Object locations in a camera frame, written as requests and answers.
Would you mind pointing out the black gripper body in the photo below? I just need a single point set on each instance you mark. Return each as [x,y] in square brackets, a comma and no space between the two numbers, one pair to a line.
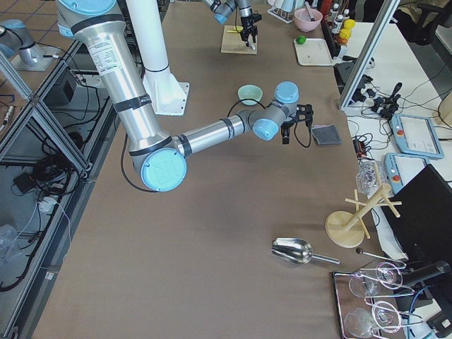
[246,22]
[287,127]

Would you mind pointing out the light green bowl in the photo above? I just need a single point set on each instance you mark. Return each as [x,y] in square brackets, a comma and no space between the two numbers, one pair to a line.
[250,94]

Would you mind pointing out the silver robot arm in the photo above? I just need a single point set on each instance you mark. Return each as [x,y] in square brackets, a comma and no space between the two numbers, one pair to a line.
[138,98]
[223,9]

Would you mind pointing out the pink bowl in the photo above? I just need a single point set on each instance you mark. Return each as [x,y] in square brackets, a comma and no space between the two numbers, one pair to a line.
[303,20]

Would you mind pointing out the yellow plastic knife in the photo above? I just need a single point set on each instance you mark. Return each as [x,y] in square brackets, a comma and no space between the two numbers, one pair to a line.
[233,31]

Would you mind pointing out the bamboo cutting board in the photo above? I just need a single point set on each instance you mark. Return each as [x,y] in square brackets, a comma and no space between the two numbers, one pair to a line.
[233,44]

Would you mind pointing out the folded grey cloth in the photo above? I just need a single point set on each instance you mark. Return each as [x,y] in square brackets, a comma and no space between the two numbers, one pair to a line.
[326,135]

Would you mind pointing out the green lime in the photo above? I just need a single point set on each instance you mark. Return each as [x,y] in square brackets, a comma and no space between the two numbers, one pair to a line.
[301,39]

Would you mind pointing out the beige rabbit tray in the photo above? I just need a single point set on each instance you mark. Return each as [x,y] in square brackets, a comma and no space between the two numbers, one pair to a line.
[313,52]

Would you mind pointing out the wooden mug tree stand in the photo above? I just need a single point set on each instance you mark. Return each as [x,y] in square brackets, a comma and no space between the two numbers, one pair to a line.
[348,230]

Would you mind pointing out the metal scoop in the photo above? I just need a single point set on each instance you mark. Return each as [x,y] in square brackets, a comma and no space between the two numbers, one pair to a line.
[298,251]

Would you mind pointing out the teach pendant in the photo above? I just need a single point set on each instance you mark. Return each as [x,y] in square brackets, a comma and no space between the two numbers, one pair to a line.
[416,136]
[402,168]

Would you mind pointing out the black monitor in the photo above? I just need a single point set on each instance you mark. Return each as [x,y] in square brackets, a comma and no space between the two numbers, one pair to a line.
[423,229]

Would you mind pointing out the wine glass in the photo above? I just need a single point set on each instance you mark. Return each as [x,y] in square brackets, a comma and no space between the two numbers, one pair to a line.
[381,318]
[370,282]

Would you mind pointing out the black glass rack tray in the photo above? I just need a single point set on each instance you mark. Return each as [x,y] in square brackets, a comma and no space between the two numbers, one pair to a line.
[346,301]

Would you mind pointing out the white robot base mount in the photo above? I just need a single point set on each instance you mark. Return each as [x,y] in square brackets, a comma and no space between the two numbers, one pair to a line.
[168,95]

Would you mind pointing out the aluminium frame post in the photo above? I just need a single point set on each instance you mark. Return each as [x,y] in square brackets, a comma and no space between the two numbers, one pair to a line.
[382,20]

